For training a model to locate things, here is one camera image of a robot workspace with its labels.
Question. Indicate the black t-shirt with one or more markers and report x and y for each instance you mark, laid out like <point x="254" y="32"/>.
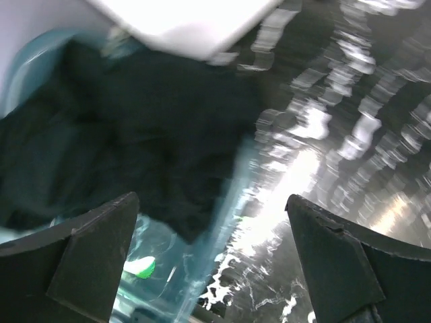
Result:
<point x="162" y="126"/>

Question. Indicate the white dry-erase board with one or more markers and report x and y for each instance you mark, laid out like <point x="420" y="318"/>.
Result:
<point x="192" y="28"/>

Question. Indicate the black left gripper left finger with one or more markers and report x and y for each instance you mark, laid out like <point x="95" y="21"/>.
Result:
<point x="69" y="272"/>

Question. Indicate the teal translucent plastic bin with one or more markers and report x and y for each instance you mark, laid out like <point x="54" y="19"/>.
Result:
<point x="164" y="276"/>

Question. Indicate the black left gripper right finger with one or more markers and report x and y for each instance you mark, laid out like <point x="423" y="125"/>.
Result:
<point x="354" y="274"/>

